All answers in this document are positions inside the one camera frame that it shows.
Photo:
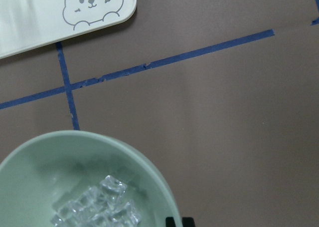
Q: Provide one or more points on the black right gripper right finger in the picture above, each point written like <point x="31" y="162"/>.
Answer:
<point x="188" y="222"/>

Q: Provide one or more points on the cream bear serving tray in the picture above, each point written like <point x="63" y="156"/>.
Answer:
<point x="30" y="24"/>

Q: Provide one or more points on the pile of ice cubes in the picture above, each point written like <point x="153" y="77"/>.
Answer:
<point x="104" y="205"/>

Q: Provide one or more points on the mint green bowl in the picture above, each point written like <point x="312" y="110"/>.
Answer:
<point x="44" y="173"/>

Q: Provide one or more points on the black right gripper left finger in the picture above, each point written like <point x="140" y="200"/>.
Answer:
<point x="169" y="222"/>

